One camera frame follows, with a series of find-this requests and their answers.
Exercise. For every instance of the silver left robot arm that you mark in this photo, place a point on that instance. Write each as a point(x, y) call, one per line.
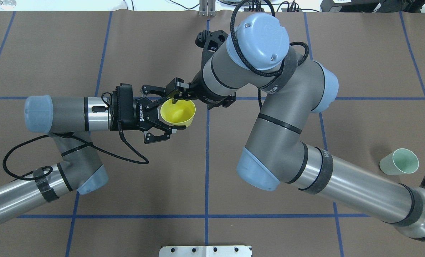
point(68, 121)

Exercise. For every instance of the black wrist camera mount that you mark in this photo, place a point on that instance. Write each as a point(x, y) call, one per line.
point(210, 41)

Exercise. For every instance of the green plastic cup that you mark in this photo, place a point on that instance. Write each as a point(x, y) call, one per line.
point(401, 161)

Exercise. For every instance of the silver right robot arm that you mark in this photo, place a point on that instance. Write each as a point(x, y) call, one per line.
point(258, 52)

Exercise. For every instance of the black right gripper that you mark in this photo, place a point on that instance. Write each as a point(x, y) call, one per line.
point(195, 86)

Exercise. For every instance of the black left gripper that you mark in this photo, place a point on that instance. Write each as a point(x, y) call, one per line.
point(143, 113)

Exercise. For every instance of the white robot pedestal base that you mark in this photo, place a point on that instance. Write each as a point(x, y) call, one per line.
point(206, 251)

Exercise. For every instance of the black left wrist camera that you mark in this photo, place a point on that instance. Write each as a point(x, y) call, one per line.
point(122, 108)

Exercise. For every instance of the aluminium frame post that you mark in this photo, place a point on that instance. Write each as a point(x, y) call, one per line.
point(207, 8)

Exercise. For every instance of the yellow plastic cup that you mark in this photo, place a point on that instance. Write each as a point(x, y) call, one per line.
point(180, 113)

